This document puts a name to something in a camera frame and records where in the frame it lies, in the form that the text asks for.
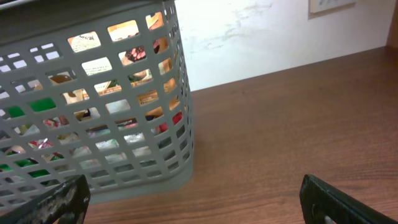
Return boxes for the blue tissue pack box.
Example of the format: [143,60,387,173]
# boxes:
[51,128,151,169]

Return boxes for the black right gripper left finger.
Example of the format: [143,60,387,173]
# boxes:
[1,175,91,224]

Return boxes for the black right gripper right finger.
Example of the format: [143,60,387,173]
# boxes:
[299,174,397,224]

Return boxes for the green lid jar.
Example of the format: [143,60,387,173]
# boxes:
[1,159,50,178]
[1,97,56,119]

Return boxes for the white wall outlet plate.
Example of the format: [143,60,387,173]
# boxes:
[309,0,356,14]

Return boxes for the brown snack bag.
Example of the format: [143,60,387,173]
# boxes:
[44,11,187,123]

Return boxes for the grey plastic basket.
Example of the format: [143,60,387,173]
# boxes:
[1,1,193,210]

